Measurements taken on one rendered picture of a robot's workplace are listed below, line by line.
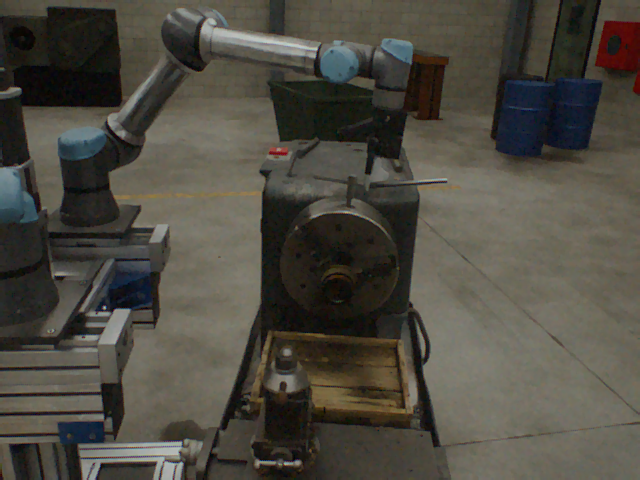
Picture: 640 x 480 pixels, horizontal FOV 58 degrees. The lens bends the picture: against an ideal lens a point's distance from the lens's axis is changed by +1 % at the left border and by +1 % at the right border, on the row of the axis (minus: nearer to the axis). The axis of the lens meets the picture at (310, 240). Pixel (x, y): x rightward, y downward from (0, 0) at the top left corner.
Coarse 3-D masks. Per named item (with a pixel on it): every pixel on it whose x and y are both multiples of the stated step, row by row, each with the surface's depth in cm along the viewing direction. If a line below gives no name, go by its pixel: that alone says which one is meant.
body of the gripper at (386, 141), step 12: (372, 108) 139; (384, 120) 139; (396, 120) 138; (372, 132) 140; (384, 132) 140; (396, 132) 139; (384, 144) 140; (396, 144) 140; (384, 156) 141; (396, 156) 140
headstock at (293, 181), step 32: (288, 160) 184; (320, 160) 186; (352, 160) 187; (384, 160) 189; (288, 192) 163; (320, 192) 162; (384, 192) 162; (416, 192) 162; (288, 224) 165; (416, 224) 164
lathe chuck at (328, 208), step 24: (312, 216) 148; (336, 216) 147; (360, 216) 146; (288, 240) 150; (336, 240) 149; (360, 240) 149; (384, 240) 148; (288, 264) 153; (312, 264) 152; (288, 288) 155; (312, 288) 155; (360, 288) 154; (384, 288) 153; (336, 312) 157; (360, 312) 157
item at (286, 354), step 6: (288, 348) 97; (276, 354) 97; (282, 354) 96; (288, 354) 96; (294, 354) 97; (276, 360) 97; (282, 360) 96; (288, 360) 96; (294, 360) 97; (276, 366) 97; (282, 366) 96; (288, 366) 96; (294, 366) 97; (288, 372) 96
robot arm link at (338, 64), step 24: (168, 24) 131; (192, 24) 128; (216, 24) 130; (168, 48) 134; (192, 48) 129; (216, 48) 128; (240, 48) 127; (264, 48) 126; (288, 48) 125; (312, 48) 124; (336, 48) 120; (312, 72) 126; (336, 72) 122
